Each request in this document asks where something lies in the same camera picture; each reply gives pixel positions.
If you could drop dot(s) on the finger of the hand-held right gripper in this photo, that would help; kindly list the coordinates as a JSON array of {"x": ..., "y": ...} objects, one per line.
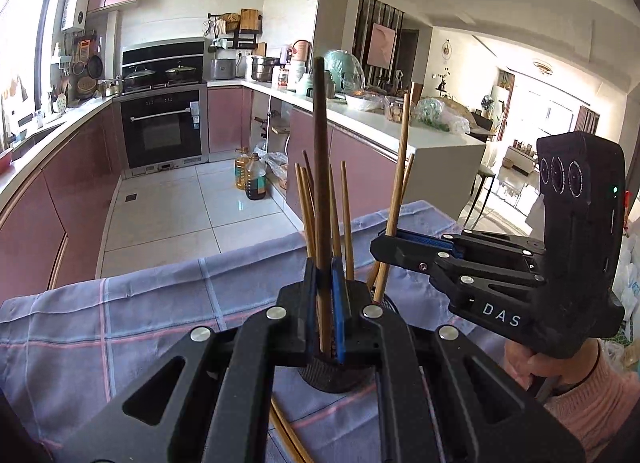
[
  {"x": 400, "y": 253},
  {"x": 430, "y": 237}
]

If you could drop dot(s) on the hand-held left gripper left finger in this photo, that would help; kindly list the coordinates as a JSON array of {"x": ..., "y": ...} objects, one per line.
[{"x": 300, "y": 313}]

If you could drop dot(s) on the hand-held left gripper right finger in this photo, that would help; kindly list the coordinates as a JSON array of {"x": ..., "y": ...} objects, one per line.
[{"x": 341, "y": 313}]

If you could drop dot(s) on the tan bamboo chopstick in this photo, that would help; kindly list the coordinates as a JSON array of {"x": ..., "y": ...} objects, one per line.
[
  {"x": 397, "y": 178},
  {"x": 292, "y": 430},
  {"x": 406, "y": 177},
  {"x": 281, "y": 439}
]

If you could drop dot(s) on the black mesh utensil holder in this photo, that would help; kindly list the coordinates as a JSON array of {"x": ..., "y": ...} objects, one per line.
[{"x": 340, "y": 378}]

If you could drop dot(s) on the long brown wooden chopstick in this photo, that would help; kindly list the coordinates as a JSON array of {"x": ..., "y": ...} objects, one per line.
[{"x": 321, "y": 168}]

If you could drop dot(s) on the person's right forearm pink sleeve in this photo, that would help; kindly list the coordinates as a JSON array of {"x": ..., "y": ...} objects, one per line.
[{"x": 595, "y": 403}]

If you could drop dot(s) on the person's right hand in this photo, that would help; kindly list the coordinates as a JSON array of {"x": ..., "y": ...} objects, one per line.
[{"x": 535, "y": 368}]

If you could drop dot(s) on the white plastic bags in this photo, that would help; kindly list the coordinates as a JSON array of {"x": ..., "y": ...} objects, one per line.
[{"x": 627, "y": 278}]

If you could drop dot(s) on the dark stool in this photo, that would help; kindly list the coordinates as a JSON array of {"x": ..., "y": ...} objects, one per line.
[{"x": 479, "y": 178}]

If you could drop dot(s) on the pink lower cabinets with counter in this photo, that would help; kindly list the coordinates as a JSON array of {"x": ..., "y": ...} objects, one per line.
[{"x": 360, "y": 153}]

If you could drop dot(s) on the plastic bag of greens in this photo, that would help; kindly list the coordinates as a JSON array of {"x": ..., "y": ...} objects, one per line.
[{"x": 440, "y": 115}]

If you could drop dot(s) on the clear food jar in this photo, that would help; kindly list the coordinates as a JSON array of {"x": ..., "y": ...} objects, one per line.
[{"x": 395, "y": 110}]

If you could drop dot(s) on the blue checked table cloth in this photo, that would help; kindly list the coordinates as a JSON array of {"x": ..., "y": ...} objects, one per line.
[{"x": 150, "y": 318}]

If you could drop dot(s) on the clear plastic bag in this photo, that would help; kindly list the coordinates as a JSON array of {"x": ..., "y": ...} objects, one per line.
[{"x": 275, "y": 163}]

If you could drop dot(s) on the round ceiling lamp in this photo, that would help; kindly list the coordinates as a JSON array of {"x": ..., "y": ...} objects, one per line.
[{"x": 541, "y": 67}]

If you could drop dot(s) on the pink thermos jug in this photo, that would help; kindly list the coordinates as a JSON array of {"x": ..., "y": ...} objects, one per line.
[{"x": 301, "y": 52}]

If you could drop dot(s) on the black built-in oven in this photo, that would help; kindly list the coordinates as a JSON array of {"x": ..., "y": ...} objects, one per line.
[{"x": 160, "y": 133}]

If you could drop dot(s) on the stainless steel stock pot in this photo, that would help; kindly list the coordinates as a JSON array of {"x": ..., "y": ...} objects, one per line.
[{"x": 264, "y": 69}]

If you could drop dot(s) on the silver countertop appliance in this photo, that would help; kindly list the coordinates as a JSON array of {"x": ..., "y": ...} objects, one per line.
[{"x": 223, "y": 69}]

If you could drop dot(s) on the pink lower cabinets by window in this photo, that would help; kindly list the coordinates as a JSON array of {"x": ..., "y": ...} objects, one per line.
[{"x": 55, "y": 193}]

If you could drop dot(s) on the wooden cutting board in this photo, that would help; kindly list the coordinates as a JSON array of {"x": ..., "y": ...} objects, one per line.
[{"x": 250, "y": 20}]

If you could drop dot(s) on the black range hood panel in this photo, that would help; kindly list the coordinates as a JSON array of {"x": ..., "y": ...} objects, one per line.
[{"x": 165, "y": 54}]

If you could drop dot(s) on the hanging black frying pan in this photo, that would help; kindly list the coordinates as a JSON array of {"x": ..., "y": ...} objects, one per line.
[{"x": 95, "y": 67}]

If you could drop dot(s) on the white water heater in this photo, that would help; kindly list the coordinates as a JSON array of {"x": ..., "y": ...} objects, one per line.
[{"x": 76, "y": 3}]

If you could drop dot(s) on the kitchen window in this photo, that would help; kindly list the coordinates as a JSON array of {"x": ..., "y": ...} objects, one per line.
[{"x": 20, "y": 33}]

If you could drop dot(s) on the wall clock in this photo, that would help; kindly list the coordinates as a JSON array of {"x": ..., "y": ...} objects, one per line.
[{"x": 447, "y": 52}]

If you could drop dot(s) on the framed wall picture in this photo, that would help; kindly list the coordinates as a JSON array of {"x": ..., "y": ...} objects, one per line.
[{"x": 381, "y": 45}]

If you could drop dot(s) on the wall-mounted kitchen rack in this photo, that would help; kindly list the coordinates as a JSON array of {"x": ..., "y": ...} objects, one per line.
[{"x": 235, "y": 40}]

